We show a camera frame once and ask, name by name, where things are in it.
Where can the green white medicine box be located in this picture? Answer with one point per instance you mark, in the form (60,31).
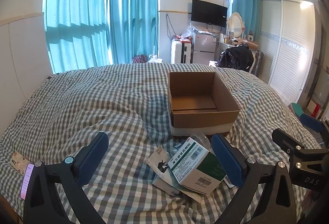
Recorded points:
(196,168)

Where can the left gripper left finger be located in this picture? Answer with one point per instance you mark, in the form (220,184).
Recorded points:
(43,203)

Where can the open cardboard box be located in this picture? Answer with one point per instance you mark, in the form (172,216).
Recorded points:
(199,102)

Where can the green topped stool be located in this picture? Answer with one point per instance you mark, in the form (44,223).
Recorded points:
(296,109)

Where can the teal window curtain middle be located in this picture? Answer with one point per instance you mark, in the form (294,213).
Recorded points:
(133,29)

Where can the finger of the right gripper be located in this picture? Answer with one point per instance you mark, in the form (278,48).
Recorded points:
(314,124)
(293,144)

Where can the black wall television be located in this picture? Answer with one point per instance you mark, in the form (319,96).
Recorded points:
(208,13)

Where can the teal window curtain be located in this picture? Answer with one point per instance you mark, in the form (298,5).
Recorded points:
(76,34)
(133,29)

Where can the oval vanity mirror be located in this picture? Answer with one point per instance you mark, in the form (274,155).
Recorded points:
(235,25)

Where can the floral card under phone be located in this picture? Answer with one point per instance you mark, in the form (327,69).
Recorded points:
(19,162)

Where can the white packet with black hand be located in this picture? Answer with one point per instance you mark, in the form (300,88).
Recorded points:
(164,179)

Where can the checkered bed quilt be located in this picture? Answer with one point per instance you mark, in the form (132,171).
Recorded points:
(129,103)

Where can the teal window curtain left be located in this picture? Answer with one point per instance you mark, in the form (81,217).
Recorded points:
(76,34)

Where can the teal curtain right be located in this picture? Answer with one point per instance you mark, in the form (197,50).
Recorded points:
(250,12)

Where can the pink smartphone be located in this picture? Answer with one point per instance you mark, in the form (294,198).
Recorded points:
(26,180)

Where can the clear cotton swab jar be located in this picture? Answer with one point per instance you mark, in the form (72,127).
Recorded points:
(201,139)

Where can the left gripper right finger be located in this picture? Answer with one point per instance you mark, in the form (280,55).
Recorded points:
(277,202)

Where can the silver mini fridge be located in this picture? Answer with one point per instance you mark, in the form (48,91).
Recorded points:
(204,47)

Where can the white louvered wardrobe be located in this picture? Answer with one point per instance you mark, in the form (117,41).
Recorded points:
(287,40)

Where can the white suitcase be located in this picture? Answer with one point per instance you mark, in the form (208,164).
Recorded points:
(180,52)

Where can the black jacket on chair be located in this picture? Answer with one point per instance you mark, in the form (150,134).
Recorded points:
(239,58)

